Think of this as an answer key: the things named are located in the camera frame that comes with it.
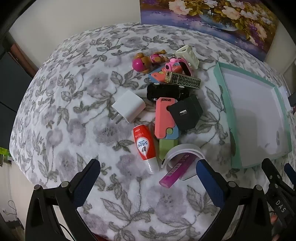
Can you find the white wristband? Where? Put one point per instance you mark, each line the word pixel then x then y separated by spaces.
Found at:
pixel 182 148

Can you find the white charger plug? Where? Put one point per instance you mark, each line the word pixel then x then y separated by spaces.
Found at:
pixel 129 104

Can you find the red white tube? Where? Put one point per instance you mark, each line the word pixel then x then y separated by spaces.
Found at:
pixel 143 146

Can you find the black charger plug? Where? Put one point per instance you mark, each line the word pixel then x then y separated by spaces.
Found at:
pixel 185 115

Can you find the black toy car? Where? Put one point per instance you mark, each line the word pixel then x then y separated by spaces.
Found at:
pixel 166 91

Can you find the gold patterned lighter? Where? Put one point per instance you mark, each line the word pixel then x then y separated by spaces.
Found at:
pixel 185 80

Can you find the cream plastic clip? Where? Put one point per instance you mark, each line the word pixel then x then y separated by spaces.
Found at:
pixel 187 54

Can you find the pink kids watch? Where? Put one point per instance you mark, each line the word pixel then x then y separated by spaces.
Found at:
pixel 178 66

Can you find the green-rimmed white tray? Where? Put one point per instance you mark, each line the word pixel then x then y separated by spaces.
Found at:
pixel 254 111

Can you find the pink puppy toy figure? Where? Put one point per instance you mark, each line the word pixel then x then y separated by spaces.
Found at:
pixel 141 63

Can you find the coral toy knife green blade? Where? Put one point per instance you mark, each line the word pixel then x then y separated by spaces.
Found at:
pixel 161 118

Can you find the magenta tube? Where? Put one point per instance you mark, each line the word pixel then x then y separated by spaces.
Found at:
pixel 172 173

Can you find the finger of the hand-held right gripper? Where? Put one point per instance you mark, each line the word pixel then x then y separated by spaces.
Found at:
pixel 291 172
pixel 270 170

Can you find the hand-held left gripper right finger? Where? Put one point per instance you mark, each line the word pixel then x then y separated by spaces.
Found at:
pixel 210 183

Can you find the dark cabinet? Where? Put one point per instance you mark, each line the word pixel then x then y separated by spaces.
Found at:
pixel 11 88

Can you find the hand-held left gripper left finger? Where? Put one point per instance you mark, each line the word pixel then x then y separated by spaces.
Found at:
pixel 86 183

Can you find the grey floral blanket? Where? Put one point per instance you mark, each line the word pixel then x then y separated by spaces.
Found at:
pixel 69 115

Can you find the flower painting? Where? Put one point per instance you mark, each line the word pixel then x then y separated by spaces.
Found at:
pixel 208 23

